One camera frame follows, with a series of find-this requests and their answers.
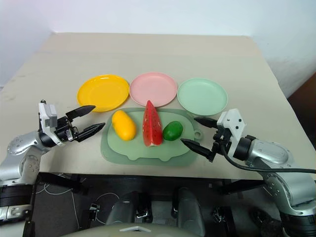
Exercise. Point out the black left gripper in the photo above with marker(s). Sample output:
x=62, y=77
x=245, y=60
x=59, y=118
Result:
x=64, y=130

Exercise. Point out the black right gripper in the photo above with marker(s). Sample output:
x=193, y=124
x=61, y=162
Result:
x=220, y=141

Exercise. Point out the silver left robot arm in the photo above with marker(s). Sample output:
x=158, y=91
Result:
x=22, y=158

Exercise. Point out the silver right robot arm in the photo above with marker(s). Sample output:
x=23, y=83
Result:
x=276, y=158

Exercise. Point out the yellow plate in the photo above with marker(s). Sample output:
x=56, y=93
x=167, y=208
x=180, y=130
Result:
x=103, y=93

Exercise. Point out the green plate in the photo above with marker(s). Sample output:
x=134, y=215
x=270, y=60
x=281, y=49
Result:
x=202, y=96

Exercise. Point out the pink plate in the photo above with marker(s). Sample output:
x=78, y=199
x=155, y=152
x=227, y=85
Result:
x=153, y=89

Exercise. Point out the green lime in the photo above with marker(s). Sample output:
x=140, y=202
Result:
x=172, y=130

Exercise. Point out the yellow mango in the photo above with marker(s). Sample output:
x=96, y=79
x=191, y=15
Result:
x=124, y=126

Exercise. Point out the red watermelon slice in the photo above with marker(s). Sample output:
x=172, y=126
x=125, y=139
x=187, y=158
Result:
x=151, y=126

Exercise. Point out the green silicone mat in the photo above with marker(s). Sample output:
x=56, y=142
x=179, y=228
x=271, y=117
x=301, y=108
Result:
x=148, y=153

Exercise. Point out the grey robot right leg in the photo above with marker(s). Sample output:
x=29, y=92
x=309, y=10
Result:
x=188, y=209

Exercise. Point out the grey robot leg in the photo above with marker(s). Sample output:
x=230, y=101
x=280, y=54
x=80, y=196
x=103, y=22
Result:
x=123, y=209
x=188, y=209

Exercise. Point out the grey robot left leg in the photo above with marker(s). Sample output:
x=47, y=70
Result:
x=123, y=209

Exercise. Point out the grey robot torso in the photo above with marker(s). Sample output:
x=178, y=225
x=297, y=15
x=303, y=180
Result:
x=138, y=230

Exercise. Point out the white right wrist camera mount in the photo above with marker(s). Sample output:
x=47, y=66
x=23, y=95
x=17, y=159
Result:
x=233, y=123

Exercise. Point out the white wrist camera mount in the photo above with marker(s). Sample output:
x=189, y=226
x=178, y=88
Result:
x=47, y=118
x=233, y=123

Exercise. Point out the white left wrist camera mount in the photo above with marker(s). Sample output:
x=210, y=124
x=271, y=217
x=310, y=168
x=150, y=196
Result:
x=47, y=118

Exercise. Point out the black table frame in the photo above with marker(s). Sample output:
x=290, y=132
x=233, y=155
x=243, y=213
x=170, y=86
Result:
x=138, y=184

